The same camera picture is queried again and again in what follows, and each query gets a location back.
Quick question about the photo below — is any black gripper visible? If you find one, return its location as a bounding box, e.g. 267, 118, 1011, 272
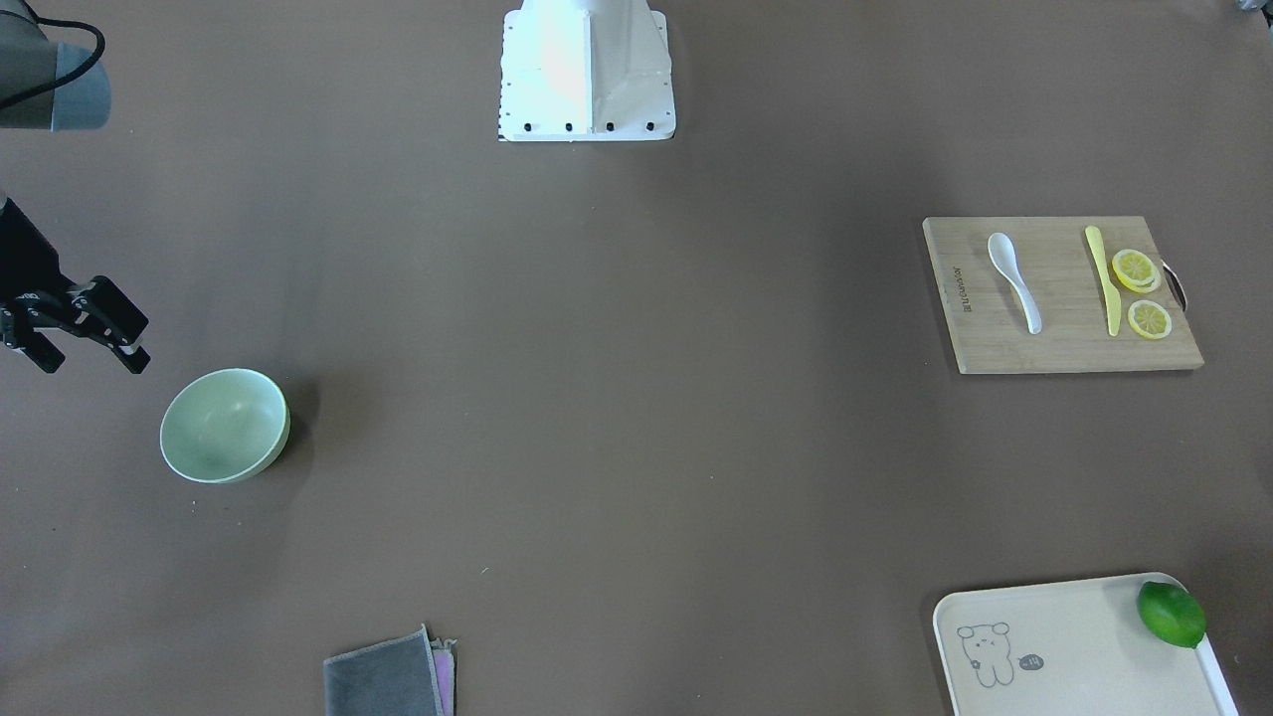
1, 194, 150, 375

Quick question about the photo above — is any light green bowl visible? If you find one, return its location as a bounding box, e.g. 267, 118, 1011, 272
159, 368, 292, 484

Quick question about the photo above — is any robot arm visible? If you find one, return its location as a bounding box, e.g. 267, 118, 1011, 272
1, 1, 150, 373

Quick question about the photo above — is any white ceramic spoon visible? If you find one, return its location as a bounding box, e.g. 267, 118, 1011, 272
987, 232, 1044, 335

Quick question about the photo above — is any grey folded cloth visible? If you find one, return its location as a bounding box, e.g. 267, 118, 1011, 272
323, 626, 457, 715

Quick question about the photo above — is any yellow plastic knife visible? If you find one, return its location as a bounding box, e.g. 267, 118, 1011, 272
1085, 224, 1123, 338

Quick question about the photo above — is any cream rabbit tray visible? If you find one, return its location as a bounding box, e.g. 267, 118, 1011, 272
932, 572, 1237, 715

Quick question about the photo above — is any green lime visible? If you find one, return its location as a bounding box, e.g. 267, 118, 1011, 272
1136, 581, 1208, 648

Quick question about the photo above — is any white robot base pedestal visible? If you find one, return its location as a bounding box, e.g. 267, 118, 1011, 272
496, 1, 677, 141

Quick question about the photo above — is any lemon slice near handle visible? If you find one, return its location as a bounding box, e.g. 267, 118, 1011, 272
1127, 299, 1174, 340

